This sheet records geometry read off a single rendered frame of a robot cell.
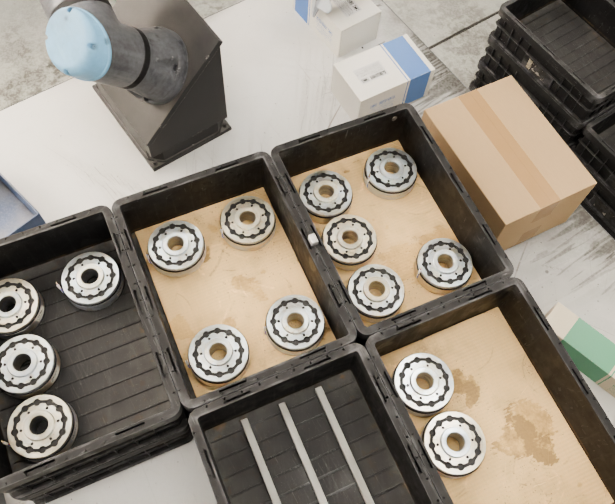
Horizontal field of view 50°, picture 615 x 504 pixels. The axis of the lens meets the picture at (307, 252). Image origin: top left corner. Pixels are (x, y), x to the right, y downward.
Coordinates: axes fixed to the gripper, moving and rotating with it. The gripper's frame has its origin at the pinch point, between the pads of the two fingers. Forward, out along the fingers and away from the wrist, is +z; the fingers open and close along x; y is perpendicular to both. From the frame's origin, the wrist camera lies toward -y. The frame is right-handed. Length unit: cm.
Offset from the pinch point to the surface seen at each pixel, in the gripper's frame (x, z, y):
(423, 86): 3.5, 1.9, 30.6
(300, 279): -50, -7, 58
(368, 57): -5.3, -2.9, 19.8
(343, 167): -29, -7, 43
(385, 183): -26, -10, 52
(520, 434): -36, -7, 102
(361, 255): -39, -10, 62
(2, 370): -102, -10, 46
